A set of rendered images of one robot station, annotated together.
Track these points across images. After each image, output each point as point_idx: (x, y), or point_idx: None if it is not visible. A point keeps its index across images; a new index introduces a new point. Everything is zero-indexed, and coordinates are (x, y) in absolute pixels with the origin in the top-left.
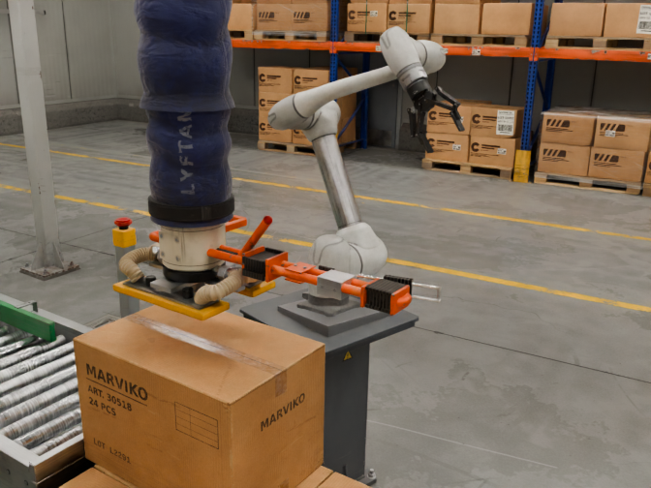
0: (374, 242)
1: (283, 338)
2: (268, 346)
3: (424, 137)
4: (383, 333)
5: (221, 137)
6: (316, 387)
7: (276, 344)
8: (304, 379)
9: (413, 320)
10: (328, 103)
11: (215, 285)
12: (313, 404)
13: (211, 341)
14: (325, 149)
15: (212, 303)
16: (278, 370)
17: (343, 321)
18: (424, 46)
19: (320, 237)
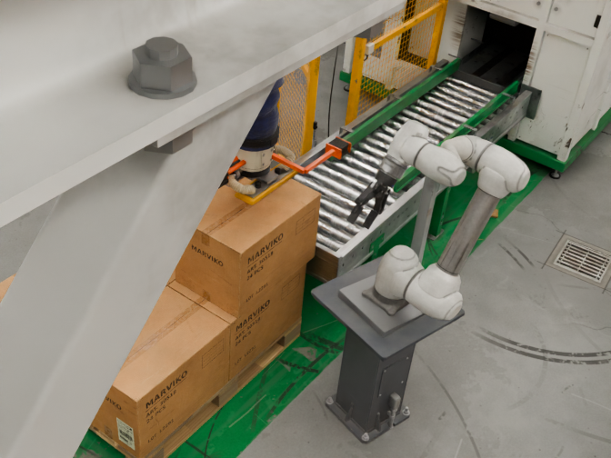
0: (432, 291)
1: (249, 236)
2: (239, 230)
3: (374, 214)
4: (352, 331)
5: None
6: (232, 270)
7: (241, 233)
8: (223, 255)
9: (376, 353)
10: (500, 166)
11: None
12: (229, 276)
13: (248, 208)
14: (472, 198)
15: None
16: (206, 233)
17: (349, 299)
18: (418, 153)
19: (403, 246)
